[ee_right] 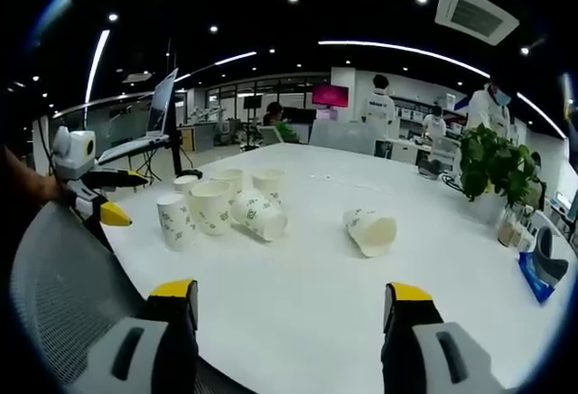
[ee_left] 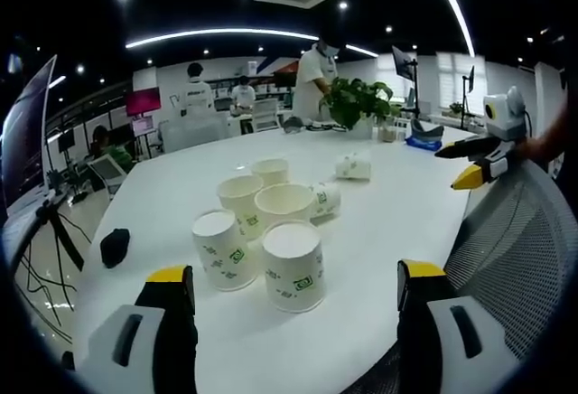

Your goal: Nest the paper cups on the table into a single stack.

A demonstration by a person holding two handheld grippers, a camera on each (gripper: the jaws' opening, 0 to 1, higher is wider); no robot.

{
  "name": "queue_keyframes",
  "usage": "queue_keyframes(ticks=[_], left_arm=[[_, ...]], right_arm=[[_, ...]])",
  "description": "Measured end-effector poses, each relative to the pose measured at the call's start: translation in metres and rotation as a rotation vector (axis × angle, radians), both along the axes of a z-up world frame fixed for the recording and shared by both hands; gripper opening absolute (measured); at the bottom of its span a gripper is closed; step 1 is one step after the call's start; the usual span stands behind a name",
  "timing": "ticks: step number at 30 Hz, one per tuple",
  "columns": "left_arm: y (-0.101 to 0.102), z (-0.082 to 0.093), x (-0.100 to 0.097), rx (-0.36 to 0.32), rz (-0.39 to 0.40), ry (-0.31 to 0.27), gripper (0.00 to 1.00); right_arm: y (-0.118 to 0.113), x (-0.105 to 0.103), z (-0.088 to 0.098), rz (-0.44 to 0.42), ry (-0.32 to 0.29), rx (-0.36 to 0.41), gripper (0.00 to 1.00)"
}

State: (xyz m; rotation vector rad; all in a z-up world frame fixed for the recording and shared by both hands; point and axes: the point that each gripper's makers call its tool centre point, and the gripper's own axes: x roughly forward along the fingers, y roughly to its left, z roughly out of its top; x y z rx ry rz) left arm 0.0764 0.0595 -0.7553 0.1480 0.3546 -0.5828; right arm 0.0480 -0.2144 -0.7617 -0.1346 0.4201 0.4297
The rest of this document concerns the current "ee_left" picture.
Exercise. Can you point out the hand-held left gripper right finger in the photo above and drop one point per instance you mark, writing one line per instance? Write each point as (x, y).
(433, 349)

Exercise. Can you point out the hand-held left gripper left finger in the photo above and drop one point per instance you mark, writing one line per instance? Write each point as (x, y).
(135, 349)

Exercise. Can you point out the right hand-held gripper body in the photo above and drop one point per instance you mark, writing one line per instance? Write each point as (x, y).
(506, 118)

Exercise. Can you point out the single printed paper cup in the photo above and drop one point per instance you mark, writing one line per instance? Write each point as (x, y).
(354, 166)

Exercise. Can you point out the cluster of white paper cups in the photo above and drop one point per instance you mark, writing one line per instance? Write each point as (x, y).
(289, 267)

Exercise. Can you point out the grey curved holder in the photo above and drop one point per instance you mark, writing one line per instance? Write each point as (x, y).
(429, 131)

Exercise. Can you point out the blue wipes pack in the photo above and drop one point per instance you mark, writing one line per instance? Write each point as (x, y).
(422, 143)

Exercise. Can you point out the small clear jar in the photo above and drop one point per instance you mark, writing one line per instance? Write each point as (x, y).
(387, 133)

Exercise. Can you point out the grey mesh office chair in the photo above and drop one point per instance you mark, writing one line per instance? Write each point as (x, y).
(510, 254)

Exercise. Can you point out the small black pouch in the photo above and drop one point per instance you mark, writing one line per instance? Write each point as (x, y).
(115, 247)

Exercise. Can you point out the white table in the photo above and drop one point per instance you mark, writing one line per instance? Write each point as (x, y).
(384, 240)

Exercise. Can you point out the green potted plant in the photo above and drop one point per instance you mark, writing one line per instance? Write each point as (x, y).
(357, 105)

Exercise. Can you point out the black tripod stand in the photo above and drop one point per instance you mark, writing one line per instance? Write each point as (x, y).
(63, 236)

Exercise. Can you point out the grey rounded object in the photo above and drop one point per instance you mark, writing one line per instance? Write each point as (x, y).
(292, 125)

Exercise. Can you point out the small white tilted display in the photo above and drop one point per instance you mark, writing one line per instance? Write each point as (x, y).
(106, 172)

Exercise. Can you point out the large computer monitor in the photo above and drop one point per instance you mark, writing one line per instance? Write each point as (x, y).
(25, 141)

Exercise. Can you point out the curved ceiling light strip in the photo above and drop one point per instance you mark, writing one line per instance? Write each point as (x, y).
(217, 36)

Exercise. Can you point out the pink wall screen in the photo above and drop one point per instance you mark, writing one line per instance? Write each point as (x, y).
(143, 101)

